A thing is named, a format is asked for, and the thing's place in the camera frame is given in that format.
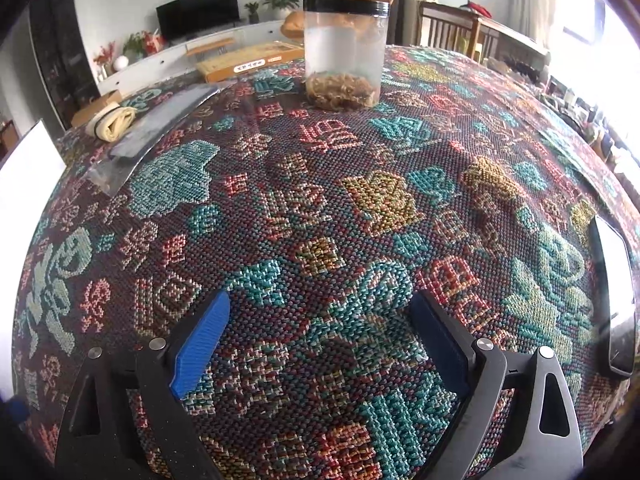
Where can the large green potted plant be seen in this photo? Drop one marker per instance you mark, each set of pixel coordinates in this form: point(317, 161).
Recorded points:
point(282, 0)

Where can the patterned woven blanket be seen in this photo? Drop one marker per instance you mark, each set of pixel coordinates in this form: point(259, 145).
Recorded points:
point(310, 200)

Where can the vase of red flowers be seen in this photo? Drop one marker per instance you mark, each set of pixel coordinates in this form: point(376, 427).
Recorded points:
point(104, 57)

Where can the white curtain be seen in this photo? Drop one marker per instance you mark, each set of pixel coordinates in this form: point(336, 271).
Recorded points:
point(535, 0)

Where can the flat yellow box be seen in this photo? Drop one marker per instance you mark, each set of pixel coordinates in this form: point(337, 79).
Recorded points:
point(240, 62)

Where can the white round vase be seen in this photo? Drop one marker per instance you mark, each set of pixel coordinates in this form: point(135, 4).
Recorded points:
point(121, 63)

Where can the beige rolled cloth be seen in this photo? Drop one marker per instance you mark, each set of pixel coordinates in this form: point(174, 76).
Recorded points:
point(115, 120)

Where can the black smartphone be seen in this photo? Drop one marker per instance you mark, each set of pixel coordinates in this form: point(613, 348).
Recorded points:
point(617, 285)

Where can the small green potted plant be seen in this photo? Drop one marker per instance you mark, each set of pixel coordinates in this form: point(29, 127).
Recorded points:
point(252, 12)

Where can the white television cabinet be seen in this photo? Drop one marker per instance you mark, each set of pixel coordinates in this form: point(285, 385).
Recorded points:
point(165, 57)

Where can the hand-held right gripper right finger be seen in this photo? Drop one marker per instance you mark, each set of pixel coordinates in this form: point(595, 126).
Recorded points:
point(440, 345)

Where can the clear plastic sleeve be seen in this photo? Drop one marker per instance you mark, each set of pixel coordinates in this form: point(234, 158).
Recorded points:
point(150, 130)

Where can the red cloth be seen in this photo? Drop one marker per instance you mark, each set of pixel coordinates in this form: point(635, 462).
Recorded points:
point(480, 8)

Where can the wooden side table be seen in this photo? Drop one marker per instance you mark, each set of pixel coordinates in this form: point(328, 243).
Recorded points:
point(210, 46)

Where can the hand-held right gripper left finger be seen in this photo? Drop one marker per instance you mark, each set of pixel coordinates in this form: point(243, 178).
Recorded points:
point(200, 345)

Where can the black display cabinet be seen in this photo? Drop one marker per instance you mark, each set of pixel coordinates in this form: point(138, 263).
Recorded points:
point(60, 60)

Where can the clear jar with black lid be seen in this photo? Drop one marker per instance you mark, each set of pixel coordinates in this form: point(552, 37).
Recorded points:
point(345, 50)

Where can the red flowering potted plant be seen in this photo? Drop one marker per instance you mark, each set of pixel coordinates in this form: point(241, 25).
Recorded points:
point(140, 42)

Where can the wooden slatted table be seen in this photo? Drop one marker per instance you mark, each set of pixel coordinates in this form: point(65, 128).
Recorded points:
point(480, 30)

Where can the cardboard box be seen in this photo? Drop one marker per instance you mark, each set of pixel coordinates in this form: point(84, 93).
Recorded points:
point(95, 105)

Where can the black television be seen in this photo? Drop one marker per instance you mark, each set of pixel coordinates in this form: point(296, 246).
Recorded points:
point(197, 12)

